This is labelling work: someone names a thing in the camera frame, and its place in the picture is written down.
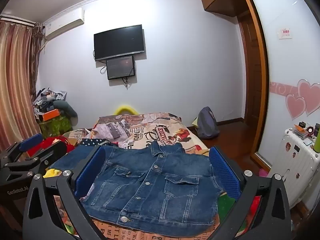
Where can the yellow cloth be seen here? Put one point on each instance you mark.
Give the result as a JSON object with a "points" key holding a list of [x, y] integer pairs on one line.
{"points": [[52, 173]]}

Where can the striped pink curtain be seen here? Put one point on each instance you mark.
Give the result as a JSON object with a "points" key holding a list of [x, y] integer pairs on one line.
{"points": [[15, 80]]}

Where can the brown wooden headboard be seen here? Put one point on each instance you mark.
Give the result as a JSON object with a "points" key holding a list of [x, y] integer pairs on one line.
{"points": [[264, 62]]}

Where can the white suitcase with stickers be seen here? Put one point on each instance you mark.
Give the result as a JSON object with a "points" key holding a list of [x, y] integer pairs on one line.
{"points": [[295, 170]]}

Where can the grey orange box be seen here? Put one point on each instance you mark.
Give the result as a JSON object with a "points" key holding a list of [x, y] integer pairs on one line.
{"points": [[300, 132]]}

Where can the blue denim jacket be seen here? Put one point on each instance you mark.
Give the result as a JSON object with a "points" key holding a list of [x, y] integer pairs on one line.
{"points": [[150, 180]]}

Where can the pile of bags and clutter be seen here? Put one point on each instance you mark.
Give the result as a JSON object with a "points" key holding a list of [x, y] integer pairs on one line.
{"points": [[45, 100]]}

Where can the small black monitor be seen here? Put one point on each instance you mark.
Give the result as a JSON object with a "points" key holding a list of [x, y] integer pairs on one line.
{"points": [[120, 67]]}

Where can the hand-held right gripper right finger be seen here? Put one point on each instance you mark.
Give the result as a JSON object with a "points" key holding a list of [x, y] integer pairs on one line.
{"points": [[225, 173]]}

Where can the red cloth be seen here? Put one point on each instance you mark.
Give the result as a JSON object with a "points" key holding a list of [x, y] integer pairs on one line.
{"points": [[50, 141]]}

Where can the green patterned cloth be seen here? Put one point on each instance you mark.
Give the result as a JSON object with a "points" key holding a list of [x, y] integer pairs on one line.
{"points": [[53, 127]]}

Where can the green bottle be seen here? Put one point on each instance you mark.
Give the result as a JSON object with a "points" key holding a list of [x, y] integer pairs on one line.
{"points": [[317, 140]]}

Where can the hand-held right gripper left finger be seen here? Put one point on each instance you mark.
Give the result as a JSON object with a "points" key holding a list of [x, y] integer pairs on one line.
{"points": [[91, 172]]}

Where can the white heart-decorated wardrobe door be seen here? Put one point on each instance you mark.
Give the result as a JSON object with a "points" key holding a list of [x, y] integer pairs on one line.
{"points": [[287, 67]]}

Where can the black wall television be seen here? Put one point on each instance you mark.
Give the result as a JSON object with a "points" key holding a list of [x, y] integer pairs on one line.
{"points": [[118, 42]]}

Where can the yellow curved cushion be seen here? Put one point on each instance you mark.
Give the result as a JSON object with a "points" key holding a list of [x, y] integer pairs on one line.
{"points": [[125, 107]]}

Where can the navy white patterned cloth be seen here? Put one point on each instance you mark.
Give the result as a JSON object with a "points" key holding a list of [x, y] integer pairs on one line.
{"points": [[95, 142]]}

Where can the white red label sticker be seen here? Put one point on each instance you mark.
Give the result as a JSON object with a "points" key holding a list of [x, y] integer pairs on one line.
{"points": [[285, 33]]}

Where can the dark grey pillow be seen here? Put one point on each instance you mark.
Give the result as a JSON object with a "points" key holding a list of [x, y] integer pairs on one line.
{"points": [[67, 110]]}

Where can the white air conditioner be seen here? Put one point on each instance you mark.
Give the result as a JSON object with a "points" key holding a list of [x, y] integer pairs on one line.
{"points": [[65, 23]]}

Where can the printed bedsheet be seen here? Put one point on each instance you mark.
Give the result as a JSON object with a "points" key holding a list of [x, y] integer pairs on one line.
{"points": [[140, 130]]}

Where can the grey backpack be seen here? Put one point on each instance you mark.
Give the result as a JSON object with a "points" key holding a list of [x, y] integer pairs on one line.
{"points": [[207, 125]]}

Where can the pale yellow paper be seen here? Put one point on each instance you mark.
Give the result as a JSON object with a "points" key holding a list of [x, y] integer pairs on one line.
{"points": [[195, 122]]}

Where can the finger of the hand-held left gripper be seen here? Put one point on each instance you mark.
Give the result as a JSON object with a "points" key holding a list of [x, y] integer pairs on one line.
{"points": [[56, 150], [31, 139]]}

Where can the black pink round object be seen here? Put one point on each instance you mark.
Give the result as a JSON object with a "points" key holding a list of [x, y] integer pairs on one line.
{"points": [[310, 131]]}

